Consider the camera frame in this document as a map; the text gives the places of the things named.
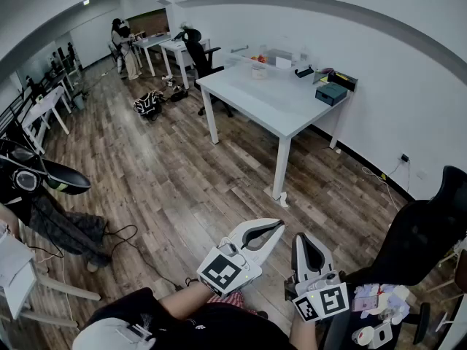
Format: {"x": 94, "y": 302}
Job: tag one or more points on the pale green bin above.
{"x": 79, "y": 101}

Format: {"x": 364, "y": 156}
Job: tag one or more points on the black desk tray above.
{"x": 344, "y": 82}

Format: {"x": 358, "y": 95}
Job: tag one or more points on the white side table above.
{"x": 44, "y": 102}

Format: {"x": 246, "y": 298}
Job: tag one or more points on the black white patterned backpack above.
{"x": 147, "y": 104}

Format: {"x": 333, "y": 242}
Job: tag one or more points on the small black bag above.
{"x": 179, "y": 96}

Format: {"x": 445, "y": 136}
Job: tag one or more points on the purple toy eggplant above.
{"x": 327, "y": 71}

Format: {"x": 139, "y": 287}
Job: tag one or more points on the person's right forearm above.
{"x": 301, "y": 332}

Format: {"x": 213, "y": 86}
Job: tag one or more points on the person's red checked trousers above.
{"x": 233, "y": 299}

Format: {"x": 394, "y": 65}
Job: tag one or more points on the person's left forearm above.
{"x": 186, "y": 301}

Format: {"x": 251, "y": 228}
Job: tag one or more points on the white work table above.
{"x": 14, "y": 261}

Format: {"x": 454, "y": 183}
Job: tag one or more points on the black office chair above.
{"x": 200, "y": 57}
{"x": 419, "y": 239}

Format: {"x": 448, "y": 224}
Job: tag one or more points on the white card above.
{"x": 283, "y": 62}

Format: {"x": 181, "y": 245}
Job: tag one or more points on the clear plastic storage bin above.
{"x": 237, "y": 62}

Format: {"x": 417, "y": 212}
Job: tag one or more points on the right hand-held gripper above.
{"x": 324, "y": 301}

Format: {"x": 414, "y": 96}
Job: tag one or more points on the pink phone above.
{"x": 365, "y": 304}

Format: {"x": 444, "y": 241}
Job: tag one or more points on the small green potted plant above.
{"x": 187, "y": 27}

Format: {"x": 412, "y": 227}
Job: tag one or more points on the grey shoulder pack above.
{"x": 106, "y": 335}

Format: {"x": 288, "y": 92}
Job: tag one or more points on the white desk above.
{"x": 182, "y": 47}
{"x": 149, "y": 42}

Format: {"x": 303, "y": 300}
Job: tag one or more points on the black wall charger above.
{"x": 405, "y": 158}

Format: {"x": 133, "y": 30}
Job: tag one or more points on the crumpled white tissue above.
{"x": 397, "y": 294}

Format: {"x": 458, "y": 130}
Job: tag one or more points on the person's black shirt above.
{"x": 219, "y": 330}

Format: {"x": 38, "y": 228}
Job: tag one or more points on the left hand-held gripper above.
{"x": 222, "y": 272}

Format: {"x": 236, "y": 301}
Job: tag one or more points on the white rectangular device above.
{"x": 382, "y": 335}

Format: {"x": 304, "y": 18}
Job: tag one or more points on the colourful flowers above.
{"x": 258, "y": 73}

